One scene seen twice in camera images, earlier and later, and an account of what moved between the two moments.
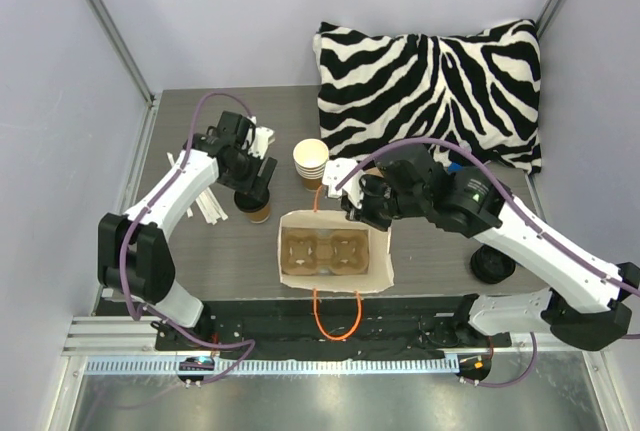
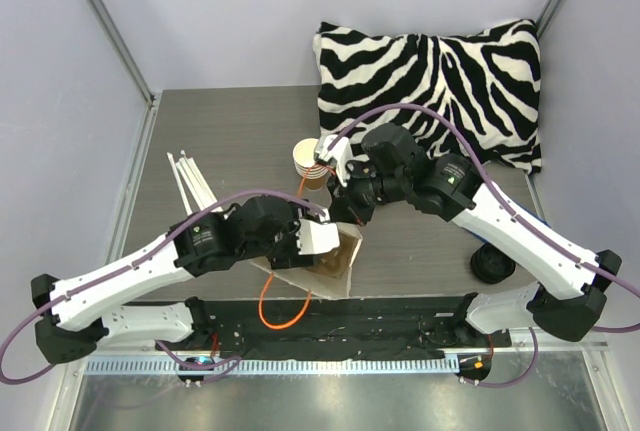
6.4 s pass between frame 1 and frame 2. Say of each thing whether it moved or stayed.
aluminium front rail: stayed
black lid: stayed
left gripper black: moved
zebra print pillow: stayed
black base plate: stayed
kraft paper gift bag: moved
